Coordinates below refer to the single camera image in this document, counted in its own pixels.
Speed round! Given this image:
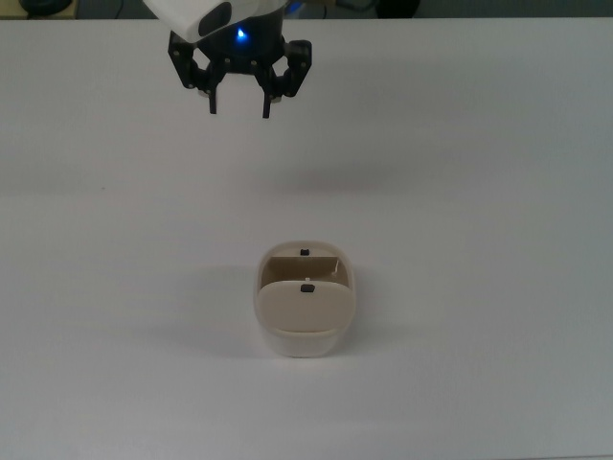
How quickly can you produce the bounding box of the small beige trash can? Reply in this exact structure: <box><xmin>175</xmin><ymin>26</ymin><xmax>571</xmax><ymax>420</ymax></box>
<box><xmin>252</xmin><ymin>241</ymin><xmax>357</xmax><ymax>359</ymax></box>

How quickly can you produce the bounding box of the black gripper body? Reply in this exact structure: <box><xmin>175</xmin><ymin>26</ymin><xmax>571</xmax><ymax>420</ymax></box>
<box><xmin>193</xmin><ymin>18</ymin><xmax>289</xmax><ymax>77</ymax></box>

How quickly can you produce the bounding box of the dark background object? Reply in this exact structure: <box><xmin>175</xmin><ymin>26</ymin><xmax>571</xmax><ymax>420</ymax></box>
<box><xmin>17</xmin><ymin>0</ymin><xmax>79</xmax><ymax>19</ymax></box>
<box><xmin>376</xmin><ymin>0</ymin><xmax>422</xmax><ymax>19</ymax></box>

